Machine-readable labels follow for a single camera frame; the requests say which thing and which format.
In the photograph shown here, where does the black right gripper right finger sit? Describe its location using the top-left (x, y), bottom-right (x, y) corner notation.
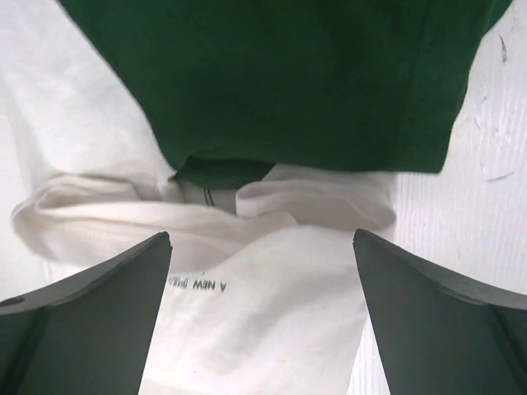
top-left (353, 230), bottom-right (526, 395)

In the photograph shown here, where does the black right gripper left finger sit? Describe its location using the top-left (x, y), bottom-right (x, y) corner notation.
top-left (1, 232), bottom-right (172, 394)

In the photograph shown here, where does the white green-sleeved Charlie Brown shirt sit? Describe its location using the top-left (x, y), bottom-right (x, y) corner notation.
top-left (0, 0), bottom-right (514, 395)

